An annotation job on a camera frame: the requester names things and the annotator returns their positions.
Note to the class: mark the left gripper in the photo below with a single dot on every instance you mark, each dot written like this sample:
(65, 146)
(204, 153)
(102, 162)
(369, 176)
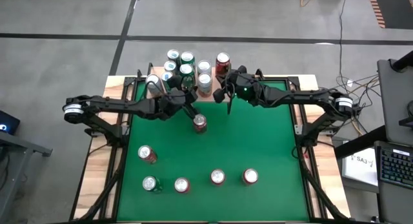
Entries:
(171, 104)

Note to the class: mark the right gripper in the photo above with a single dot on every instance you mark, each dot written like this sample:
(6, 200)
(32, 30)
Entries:
(246, 88)

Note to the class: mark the red Coca-Cola can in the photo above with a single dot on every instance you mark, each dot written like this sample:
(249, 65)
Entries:
(223, 62)
(147, 153)
(200, 125)

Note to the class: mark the white red can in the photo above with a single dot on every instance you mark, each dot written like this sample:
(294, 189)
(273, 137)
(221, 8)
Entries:
(205, 82)

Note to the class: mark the green Sprite can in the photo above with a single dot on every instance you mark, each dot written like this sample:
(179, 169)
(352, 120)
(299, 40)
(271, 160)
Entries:
(186, 70)
(187, 57)
(151, 184)

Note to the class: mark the silver green slim can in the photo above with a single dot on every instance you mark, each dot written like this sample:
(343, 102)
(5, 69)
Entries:
(166, 76)

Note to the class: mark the silver grey can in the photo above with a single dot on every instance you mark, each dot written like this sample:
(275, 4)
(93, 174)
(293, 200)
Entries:
(154, 83)

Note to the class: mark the red-orange Fanta can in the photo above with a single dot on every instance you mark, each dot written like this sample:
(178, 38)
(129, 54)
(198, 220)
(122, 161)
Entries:
(250, 176)
(182, 185)
(217, 177)

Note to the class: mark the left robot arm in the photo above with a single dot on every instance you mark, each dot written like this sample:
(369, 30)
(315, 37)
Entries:
(122, 105)

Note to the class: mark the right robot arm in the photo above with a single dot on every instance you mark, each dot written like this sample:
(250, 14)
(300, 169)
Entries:
(297, 96)

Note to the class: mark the wooden shelf platform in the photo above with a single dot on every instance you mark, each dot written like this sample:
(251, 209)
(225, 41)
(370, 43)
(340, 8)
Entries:
(157, 70)

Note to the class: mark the green table mat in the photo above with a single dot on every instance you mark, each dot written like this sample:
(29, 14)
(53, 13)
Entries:
(206, 201)

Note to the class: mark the black stand bar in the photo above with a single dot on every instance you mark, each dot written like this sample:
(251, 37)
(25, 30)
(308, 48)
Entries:
(358, 142)

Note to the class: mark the white SA3 sign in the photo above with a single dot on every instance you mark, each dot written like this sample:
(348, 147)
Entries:
(358, 167)

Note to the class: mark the grey metal table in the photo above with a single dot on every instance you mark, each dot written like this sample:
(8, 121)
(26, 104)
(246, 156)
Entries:
(32, 148)

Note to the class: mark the grey desk panel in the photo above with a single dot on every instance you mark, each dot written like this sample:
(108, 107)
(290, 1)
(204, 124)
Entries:
(393, 98)

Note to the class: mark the black computer tower blue lights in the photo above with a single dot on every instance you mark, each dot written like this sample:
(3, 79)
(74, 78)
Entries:
(8, 120)

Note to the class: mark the black mat orange stripes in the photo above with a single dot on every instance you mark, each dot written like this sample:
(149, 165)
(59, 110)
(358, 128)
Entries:
(397, 7)

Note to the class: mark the grey laptop lit keyboard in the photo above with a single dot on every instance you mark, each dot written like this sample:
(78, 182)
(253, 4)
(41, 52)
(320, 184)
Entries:
(397, 166)

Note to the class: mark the black clamp bracket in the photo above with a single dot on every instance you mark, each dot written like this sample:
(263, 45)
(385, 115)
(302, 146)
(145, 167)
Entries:
(259, 72)
(139, 73)

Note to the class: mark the black table frame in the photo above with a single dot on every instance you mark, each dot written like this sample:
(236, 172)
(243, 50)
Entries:
(96, 172)

